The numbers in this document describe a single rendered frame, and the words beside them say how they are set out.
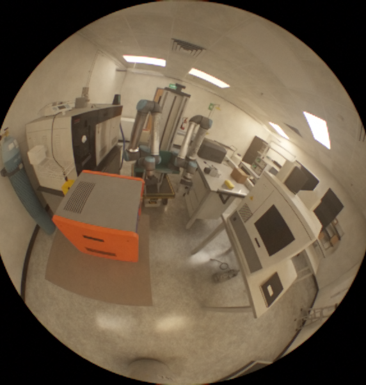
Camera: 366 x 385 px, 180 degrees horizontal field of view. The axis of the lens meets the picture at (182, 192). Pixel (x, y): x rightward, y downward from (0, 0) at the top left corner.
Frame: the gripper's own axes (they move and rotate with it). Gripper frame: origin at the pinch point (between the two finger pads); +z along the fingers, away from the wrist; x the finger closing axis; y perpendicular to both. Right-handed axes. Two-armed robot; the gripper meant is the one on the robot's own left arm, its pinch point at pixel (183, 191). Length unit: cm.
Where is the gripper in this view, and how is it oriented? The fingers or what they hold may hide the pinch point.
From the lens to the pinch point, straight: 128.7
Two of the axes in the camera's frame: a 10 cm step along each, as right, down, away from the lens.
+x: 8.9, 2.0, 4.2
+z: -3.2, 9.2, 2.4
